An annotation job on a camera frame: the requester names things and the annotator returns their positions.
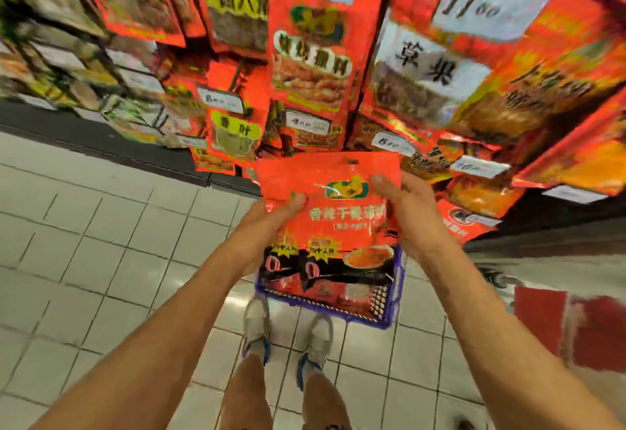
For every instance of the person's right forearm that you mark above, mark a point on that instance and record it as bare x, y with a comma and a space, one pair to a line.
499, 346

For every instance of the grey shoe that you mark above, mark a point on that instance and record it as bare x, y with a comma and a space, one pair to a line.
257, 322
316, 342

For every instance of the person's right leg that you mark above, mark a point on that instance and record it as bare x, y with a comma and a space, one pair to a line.
326, 407

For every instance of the person's right hand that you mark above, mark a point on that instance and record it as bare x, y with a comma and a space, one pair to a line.
416, 219

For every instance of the person's left forearm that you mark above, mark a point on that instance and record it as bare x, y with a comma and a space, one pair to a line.
147, 366

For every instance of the person's left hand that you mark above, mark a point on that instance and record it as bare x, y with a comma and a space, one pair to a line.
259, 234

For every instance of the rows of hanging red packets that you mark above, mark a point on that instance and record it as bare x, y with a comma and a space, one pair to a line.
323, 63

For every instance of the person's left leg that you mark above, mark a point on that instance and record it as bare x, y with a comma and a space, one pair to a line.
244, 395

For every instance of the blue plastic basket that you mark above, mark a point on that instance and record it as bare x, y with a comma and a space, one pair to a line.
394, 302

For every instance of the person's leg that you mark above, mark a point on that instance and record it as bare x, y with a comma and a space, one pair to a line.
326, 407
244, 395

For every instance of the grey left shoe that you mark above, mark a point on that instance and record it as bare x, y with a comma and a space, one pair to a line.
257, 322

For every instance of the pile of red seasoning packets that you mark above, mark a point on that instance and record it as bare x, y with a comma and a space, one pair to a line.
333, 304

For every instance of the assorted green brown packets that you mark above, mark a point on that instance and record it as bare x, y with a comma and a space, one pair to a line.
59, 63

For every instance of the hanging display of seasoning packets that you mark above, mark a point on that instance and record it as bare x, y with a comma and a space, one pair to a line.
489, 6

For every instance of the grey right shoe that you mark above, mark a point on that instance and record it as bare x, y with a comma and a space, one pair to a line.
316, 342

